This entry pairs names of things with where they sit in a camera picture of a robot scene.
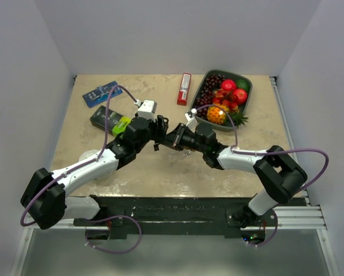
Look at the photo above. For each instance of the black headed key bunch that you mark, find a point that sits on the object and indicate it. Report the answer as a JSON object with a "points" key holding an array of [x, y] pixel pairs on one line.
{"points": [[156, 147]]}

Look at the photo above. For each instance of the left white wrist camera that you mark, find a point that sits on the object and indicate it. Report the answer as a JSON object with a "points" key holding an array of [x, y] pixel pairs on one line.
{"points": [[146, 109]]}

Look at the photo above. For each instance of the grey fruit tray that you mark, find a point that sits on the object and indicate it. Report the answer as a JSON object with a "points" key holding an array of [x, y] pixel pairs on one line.
{"points": [[202, 111]]}

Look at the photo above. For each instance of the orange toy pineapple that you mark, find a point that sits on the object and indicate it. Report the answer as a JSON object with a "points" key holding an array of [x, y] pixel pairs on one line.
{"points": [[221, 115]]}

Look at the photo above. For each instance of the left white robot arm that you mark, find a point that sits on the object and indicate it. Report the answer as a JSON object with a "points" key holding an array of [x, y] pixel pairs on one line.
{"points": [[44, 197]]}

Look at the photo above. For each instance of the white tape roll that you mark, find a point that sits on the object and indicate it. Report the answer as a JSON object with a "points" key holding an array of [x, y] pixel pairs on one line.
{"points": [[101, 167]]}

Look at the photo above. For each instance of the red apple upper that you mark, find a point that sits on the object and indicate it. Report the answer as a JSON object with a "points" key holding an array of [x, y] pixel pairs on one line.
{"points": [[228, 85]]}

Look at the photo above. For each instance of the red apple lower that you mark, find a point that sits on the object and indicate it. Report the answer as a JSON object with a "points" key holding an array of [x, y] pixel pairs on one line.
{"points": [[240, 96]]}

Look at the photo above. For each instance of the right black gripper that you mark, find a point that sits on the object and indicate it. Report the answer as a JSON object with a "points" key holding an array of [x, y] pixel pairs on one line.
{"points": [[175, 139]]}

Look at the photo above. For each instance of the black padlock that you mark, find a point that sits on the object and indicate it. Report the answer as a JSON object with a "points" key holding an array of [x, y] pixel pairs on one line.
{"points": [[163, 123]]}

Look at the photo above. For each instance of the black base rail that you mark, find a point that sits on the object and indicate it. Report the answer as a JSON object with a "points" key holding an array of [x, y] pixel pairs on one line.
{"points": [[227, 217]]}

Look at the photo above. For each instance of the red leafy fruit cluster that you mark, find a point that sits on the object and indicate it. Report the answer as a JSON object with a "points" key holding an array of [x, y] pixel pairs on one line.
{"points": [[225, 98]]}

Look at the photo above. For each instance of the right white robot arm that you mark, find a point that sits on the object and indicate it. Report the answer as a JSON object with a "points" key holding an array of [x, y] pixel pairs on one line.
{"points": [[279, 174]]}

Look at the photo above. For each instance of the dark red grapes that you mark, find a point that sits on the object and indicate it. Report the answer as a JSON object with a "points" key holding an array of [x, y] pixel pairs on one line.
{"points": [[208, 87]]}

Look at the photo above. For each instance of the red apple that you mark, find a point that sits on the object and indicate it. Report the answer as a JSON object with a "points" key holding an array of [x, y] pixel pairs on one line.
{"points": [[240, 96], [228, 85]]}

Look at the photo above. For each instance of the red rectangular box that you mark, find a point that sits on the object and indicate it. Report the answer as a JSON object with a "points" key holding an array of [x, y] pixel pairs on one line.
{"points": [[184, 88]]}

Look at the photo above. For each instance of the green lime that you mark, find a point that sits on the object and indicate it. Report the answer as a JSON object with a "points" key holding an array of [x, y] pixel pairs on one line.
{"points": [[242, 84]]}

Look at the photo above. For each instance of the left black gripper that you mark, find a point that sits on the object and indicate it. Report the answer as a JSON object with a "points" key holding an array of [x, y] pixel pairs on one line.
{"points": [[155, 136]]}

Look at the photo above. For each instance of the green black product box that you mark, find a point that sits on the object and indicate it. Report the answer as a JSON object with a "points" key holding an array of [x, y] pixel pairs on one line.
{"points": [[116, 122]]}

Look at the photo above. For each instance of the blue blister pack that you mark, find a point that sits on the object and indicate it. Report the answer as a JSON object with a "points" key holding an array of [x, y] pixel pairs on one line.
{"points": [[98, 95]]}

